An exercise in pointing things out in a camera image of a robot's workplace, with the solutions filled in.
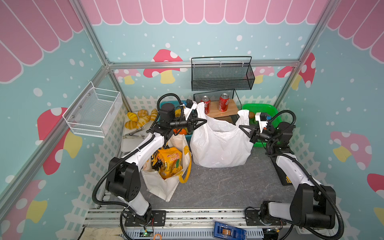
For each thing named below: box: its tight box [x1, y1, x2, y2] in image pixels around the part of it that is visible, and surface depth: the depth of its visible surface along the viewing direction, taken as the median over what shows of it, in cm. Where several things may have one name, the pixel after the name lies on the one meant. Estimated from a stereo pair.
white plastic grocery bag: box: [190, 102, 254, 168], surface depth 82 cm
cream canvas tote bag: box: [141, 134, 192, 202], surface depth 79 cm
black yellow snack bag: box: [151, 149, 162, 172], surface depth 81 cm
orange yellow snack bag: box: [157, 147, 183, 180], surface depth 83 cm
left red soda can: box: [200, 95, 211, 115], surface depth 93 cm
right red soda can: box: [218, 93, 230, 112], surface depth 95 cm
